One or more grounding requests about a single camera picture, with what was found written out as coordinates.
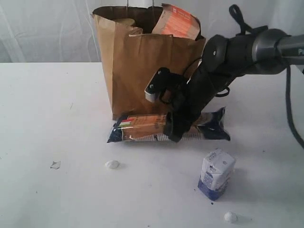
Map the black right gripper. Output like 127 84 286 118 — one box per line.
163 80 214 143

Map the spaghetti packet dark blue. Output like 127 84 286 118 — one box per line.
107 107 231 143

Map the white and blue carton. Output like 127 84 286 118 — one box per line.
198 149 236 201

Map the brown paper shopping bag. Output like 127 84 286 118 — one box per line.
93 5 206 120

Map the brown pouch with orange label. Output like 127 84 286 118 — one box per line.
152 3 200 40

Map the nut jar with gold lid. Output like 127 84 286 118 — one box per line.
114 18 135 26

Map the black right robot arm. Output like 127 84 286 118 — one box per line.
163 29 304 146

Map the small white crumpled scrap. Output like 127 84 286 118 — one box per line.
105 160 120 169

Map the white scrap near front edge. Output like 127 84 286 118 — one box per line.
224 211 238 223

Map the clear plastic scrap on table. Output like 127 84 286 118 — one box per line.
50 161 61 170

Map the white fabric backdrop curtain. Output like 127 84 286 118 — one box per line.
0 0 304 63

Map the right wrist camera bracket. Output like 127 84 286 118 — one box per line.
144 67 186 105

